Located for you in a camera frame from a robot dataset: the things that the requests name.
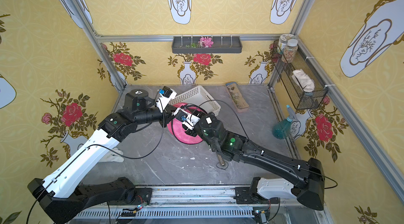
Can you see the pink mesh laundry bag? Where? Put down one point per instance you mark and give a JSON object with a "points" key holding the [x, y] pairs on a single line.
{"points": [[182, 132]]}

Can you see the white crumpled cloth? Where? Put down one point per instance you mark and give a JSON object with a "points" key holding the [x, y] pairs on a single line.
{"points": [[113, 157]]}

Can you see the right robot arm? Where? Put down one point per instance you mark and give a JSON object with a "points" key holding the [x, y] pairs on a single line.
{"points": [[307, 177]]}

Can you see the grain filled jar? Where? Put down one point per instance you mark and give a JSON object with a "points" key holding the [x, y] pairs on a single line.
{"points": [[290, 51]]}

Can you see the black wire wall basket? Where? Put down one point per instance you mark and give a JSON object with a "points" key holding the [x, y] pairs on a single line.
{"points": [[282, 73]]}

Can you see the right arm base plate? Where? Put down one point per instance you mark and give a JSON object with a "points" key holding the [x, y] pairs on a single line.
{"points": [[246, 195]]}

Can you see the decorated rectangular tray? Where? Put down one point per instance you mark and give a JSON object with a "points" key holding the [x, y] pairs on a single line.
{"points": [[237, 98]]}

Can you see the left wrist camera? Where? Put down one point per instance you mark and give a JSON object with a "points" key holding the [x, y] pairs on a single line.
{"points": [[163, 97]]}

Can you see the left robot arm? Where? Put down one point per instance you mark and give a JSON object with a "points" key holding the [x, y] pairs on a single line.
{"points": [[62, 196]]}

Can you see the grey wall shelf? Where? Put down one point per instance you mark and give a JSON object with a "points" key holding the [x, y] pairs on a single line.
{"points": [[222, 44]]}

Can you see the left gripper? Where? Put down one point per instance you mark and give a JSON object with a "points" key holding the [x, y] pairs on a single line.
{"points": [[169, 110]]}

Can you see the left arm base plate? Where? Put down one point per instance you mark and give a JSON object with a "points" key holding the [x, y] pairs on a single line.
{"points": [[138, 196]]}

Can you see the white lid jar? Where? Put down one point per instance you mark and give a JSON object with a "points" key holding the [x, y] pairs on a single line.
{"points": [[282, 42]]}

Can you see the teal spray bottle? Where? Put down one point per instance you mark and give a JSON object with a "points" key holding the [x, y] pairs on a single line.
{"points": [[282, 129]]}

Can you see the beige cloth in basket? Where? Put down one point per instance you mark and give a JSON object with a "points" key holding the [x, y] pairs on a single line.
{"points": [[303, 81]]}

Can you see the pink artificial flower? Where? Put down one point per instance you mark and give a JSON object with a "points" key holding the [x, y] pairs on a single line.
{"points": [[206, 42]]}

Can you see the white plastic basket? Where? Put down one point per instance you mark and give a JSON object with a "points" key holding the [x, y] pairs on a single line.
{"points": [[198, 96]]}

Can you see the aluminium mounting rail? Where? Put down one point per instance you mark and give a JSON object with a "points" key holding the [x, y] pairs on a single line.
{"points": [[224, 194]]}

